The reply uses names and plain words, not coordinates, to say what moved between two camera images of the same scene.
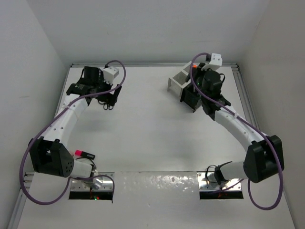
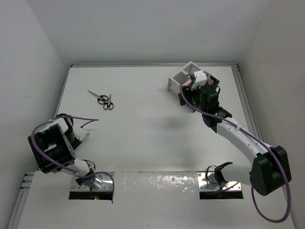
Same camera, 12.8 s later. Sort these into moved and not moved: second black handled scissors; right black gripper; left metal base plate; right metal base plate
Moved: right black gripper
Not moved: left metal base plate; right metal base plate; second black handled scissors
